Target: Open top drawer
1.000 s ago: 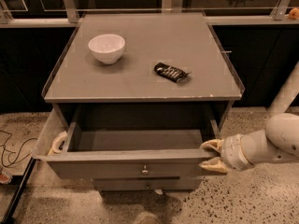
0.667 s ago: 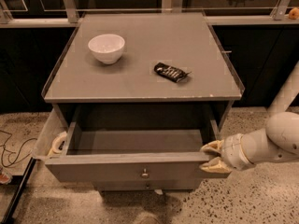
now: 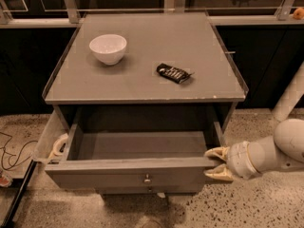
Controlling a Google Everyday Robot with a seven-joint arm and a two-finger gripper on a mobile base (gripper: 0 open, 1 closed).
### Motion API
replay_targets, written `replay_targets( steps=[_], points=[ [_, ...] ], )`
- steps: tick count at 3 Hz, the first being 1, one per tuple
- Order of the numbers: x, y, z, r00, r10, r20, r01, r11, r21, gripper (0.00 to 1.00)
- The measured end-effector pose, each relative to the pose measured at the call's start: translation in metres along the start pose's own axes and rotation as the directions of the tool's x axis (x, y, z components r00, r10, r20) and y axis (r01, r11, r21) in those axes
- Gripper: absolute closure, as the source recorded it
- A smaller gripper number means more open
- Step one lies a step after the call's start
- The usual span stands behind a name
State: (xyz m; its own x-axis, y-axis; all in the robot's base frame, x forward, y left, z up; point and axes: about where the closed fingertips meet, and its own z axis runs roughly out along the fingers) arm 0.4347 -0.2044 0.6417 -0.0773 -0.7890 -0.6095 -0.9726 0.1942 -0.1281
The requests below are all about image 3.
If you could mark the white tape roll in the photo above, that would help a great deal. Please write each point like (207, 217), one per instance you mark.
(59, 146)

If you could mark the white ceramic bowl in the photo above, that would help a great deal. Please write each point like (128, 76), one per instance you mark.
(108, 48)

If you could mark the red white floor object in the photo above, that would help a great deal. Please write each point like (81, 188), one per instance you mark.
(5, 179)

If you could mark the grey top drawer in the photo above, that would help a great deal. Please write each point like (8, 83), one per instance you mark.
(138, 145)

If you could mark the clear plastic bin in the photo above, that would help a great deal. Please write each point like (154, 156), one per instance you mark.
(53, 130)

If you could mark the orange fruit on ledge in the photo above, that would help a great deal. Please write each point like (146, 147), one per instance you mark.
(298, 13)

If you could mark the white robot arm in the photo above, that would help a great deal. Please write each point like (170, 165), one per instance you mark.
(283, 151)

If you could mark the grey bottom drawer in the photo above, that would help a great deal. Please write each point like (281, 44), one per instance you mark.
(169, 189)

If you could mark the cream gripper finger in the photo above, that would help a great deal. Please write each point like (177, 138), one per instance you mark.
(220, 172)
(218, 152)

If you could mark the grey drawer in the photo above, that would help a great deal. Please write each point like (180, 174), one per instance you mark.
(138, 145)
(169, 189)

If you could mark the metal railing frame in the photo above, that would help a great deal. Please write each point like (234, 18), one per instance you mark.
(26, 14)

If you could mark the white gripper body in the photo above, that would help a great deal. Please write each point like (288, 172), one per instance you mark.
(237, 160)

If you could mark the black snack wrapper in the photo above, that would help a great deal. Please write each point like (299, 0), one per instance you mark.
(172, 73)

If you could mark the grey drawer cabinet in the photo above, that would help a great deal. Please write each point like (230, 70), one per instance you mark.
(183, 40)

